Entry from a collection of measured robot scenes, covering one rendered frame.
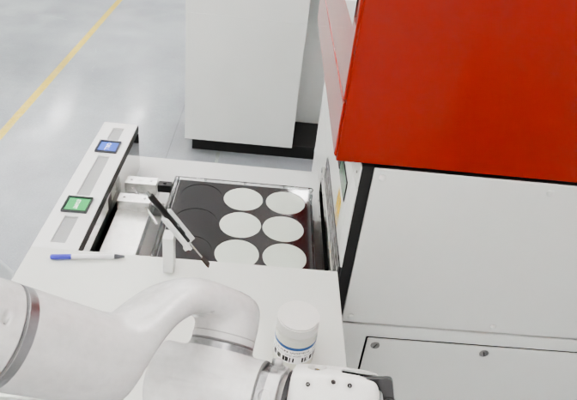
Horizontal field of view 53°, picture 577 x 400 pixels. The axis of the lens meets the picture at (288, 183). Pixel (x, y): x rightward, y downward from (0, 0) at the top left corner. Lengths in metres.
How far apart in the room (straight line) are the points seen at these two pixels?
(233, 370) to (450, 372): 0.87
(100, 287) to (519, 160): 0.80
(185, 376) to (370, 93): 0.55
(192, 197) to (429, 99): 0.71
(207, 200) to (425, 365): 0.66
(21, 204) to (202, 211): 1.76
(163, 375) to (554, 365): 1.05
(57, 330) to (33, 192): 2.64
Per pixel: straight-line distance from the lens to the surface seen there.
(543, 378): 1.56
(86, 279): 1.17
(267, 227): 1.40
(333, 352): 1.05
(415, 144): 1.05
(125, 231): 1.41
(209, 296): 0.65
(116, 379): 0.59
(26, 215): 3.02
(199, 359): 0.69
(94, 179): 1.46
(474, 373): 1.50
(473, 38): 0.99
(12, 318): 0.52
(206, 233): 1.36
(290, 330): 0.95
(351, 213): 1.11
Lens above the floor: 1.75
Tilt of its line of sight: 33 degrees down
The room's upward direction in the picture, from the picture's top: 7 degrees clockwise
